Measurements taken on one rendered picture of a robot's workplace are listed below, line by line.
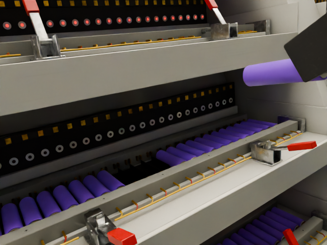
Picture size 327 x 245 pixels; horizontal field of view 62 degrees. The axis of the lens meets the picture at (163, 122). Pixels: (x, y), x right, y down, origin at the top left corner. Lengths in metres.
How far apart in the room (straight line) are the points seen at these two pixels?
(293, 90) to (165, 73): 0.31
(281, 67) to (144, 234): 0.21
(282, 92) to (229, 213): 0.31
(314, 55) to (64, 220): 0.27
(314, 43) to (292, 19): 0.37
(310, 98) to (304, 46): 0.37
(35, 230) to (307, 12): 0.57
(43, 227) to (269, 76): 0.25
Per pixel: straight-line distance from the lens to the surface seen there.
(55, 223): 0.31
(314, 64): 0.20
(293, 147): 0.41
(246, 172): 0.41
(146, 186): 0.34
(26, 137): 0.42
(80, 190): 0.37
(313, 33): 0.20
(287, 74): 0.22
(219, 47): 0.41
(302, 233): 0.57
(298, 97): 0.58
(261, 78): 0.23
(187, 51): 0.37
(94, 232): 0.28
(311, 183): 0.62
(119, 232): 0.25
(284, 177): 0.45
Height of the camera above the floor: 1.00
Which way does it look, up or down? 3 degrees up
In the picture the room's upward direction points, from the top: 18 degrees counter-clockwise
